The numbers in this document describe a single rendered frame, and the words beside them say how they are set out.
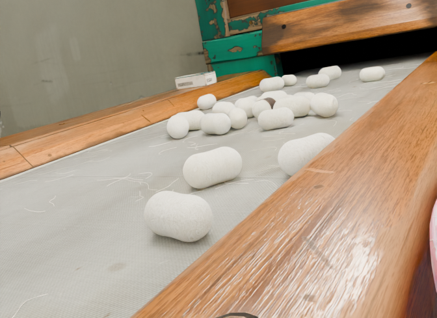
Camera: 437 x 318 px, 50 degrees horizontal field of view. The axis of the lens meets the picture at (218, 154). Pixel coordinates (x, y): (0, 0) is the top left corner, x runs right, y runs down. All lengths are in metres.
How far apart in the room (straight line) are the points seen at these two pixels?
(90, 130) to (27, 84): 2.04
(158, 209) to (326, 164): 0.07
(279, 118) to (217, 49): 0.60
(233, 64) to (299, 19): 0.18
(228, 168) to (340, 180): 0.11
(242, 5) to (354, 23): 0.25
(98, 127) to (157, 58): 1.47
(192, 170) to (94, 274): 0.09
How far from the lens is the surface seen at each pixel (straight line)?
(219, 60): 0.99
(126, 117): 0.58
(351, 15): 0.84
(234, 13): 0.98
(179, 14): 1.92
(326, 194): 0.16
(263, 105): 0.47
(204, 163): 0.26
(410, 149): 0.20
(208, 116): 0.44
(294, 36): 0.86
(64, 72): 2.36
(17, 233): 0.28
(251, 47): 0.95
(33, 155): 0.48
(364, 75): 0.65
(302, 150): 0.25
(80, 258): 0.22
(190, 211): 0.19
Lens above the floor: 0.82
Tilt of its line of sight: 12 degrees down
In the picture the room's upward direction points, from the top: 10 degrees counter-clockwise
